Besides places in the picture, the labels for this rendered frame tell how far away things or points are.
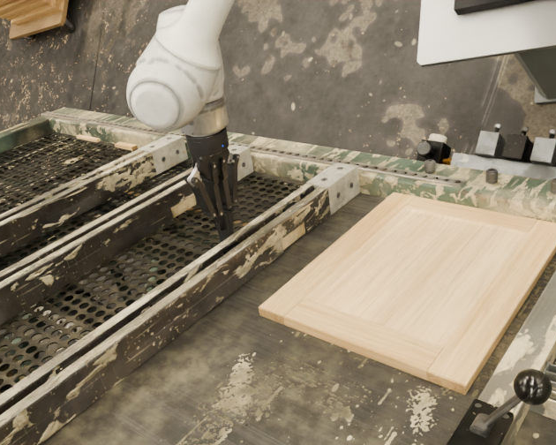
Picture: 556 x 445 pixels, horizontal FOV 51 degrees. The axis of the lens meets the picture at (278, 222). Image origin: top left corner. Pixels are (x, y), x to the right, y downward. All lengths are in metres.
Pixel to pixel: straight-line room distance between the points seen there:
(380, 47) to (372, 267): 1.61
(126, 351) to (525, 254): 0.71
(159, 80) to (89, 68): 3.12
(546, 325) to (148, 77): 0.66
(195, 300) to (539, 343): 0.55
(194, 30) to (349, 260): 0.52
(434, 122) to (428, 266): 1.33
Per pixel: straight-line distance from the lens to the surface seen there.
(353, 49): 2.66
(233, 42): 3.09
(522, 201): 1.26
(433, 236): 1.19
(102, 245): 1.31
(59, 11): 4.13
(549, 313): 0.97
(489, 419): 0.76
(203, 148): 1.05
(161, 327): 1.01
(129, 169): 1.64
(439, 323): 0.97
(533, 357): 0.89
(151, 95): 0.82
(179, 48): 0.85
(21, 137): 2.31
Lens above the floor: 2.11
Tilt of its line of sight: 54 degrees down
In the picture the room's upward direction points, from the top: 75 degrees counter-clockwise
